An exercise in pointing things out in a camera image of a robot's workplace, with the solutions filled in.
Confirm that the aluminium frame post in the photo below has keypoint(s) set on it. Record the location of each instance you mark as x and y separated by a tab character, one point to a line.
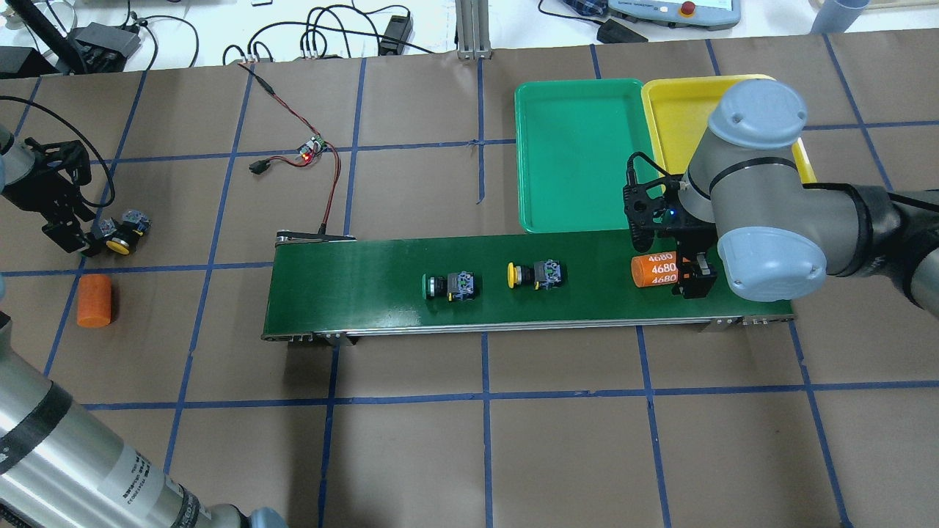
472	30

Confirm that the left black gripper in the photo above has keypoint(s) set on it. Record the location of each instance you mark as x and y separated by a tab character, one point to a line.
31	192

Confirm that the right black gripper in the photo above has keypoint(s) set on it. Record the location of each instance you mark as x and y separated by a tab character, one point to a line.
698	279

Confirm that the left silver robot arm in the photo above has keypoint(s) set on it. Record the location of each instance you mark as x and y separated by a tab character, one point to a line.
62	467

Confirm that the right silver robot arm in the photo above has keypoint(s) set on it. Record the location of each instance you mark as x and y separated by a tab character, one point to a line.
741	211

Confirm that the yellow tray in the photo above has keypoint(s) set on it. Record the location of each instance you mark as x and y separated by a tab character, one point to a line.
677	112

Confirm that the small controller circuit board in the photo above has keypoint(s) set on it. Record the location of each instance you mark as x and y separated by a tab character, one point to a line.
310	150

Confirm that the black power adapter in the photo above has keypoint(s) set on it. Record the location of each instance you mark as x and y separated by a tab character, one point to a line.
396	36

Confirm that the orange cylinder labelled 4680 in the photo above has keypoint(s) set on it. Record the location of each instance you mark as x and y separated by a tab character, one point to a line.
650	270

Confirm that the blue teach pendant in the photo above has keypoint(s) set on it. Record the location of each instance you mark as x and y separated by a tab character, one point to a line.
708	15

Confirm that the green conveyor belt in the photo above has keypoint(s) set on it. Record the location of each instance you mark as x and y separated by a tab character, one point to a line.
351	289

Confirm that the blue plaid umbrella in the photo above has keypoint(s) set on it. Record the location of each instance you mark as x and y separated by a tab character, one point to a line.
588	8

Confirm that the yellow push button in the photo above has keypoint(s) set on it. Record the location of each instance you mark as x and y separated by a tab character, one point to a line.
542	275
121	236

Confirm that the plain orange cylinder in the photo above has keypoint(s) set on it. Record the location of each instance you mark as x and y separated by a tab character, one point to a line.
95	301

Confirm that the green tray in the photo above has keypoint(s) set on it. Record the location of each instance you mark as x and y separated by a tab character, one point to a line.
573	140

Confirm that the green push button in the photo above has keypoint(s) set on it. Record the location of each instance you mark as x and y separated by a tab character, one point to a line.
453	286

